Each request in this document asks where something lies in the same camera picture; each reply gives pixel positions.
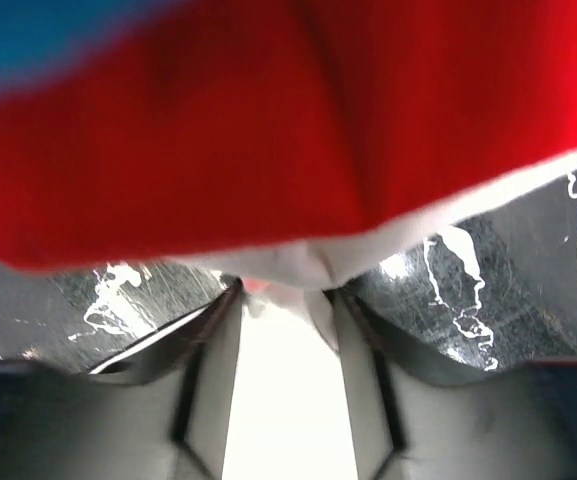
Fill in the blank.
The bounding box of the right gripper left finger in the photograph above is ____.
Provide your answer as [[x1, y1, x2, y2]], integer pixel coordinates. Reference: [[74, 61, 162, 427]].
[[0, 281, 243, 479]]

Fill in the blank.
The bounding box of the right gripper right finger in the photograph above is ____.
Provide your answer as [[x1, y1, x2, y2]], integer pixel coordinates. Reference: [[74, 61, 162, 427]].
[[330, 290, 577, 479]]

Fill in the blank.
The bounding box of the folded blue t shirt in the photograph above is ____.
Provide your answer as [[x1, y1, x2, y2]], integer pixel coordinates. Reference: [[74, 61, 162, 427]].
[[0, 1, 175, 92]]

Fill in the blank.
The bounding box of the folded cream t shirt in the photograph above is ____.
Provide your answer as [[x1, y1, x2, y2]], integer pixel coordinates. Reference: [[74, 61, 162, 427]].
[[170, 147, 577, 290]]

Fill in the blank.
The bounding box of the folded red t shirt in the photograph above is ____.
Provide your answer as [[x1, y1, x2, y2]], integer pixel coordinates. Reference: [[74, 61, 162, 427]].
[[0, 1, 577, 271]]

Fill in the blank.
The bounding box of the white t shirt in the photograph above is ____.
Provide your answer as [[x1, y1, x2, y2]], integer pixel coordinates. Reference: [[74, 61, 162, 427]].
[[224, 282, 357, 479]]

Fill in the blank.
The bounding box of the folded salmon pink t shirt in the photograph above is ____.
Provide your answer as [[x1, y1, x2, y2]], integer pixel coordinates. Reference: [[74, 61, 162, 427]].
[[242, 278, 271, 295]]

